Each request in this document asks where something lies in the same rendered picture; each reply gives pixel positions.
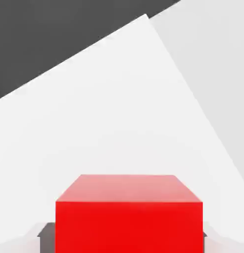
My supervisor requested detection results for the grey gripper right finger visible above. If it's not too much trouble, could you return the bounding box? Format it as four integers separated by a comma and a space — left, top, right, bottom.
202, 221, 244, 253

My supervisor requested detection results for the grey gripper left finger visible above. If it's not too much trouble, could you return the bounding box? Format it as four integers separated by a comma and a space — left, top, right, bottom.
0, 222, 56, 253

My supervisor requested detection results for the small red cube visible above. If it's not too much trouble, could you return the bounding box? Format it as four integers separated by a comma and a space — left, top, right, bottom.
55, 174, 204, 253

